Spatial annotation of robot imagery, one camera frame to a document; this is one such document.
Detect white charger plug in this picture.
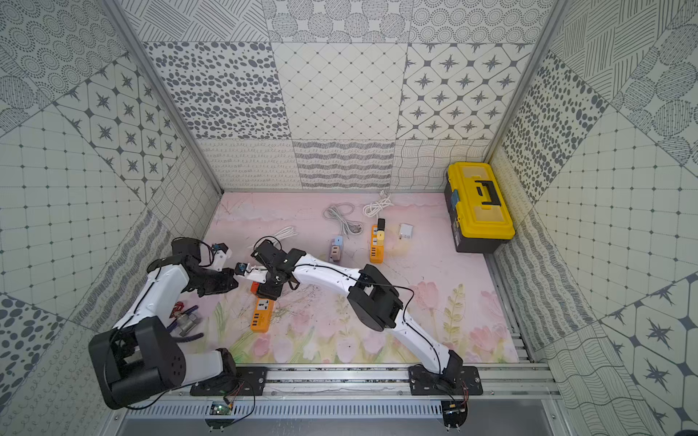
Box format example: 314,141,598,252
398,223,414,240

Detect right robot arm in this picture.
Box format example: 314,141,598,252
244,239,464,387

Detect grey coiled cable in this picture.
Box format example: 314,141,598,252
322,202,365,239

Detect white coiled cable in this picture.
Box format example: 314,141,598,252
362,190,394,219

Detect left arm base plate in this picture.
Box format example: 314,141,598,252
190,366,268,397

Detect white strip cable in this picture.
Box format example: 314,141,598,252
255,225,299,246

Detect small orange power strip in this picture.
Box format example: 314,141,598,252
369,224,385,263

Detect aluminium mounting rail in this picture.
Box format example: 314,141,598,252
164,363,562,401

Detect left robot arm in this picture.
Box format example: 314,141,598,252
88,237,238,410

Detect yellow black toolbox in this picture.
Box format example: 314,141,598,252
445,162,516,254

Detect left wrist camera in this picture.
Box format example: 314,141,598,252
209,243,232,272

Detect purple power strip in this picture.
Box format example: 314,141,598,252
328,245,343,263

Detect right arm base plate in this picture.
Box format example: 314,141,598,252
407,364,484,397

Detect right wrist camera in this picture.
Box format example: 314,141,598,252
234,263,267,283

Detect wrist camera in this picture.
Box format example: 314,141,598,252
234,263,267,283
209,243,232,272

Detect large orange power strip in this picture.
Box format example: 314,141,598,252
250,298,274,334

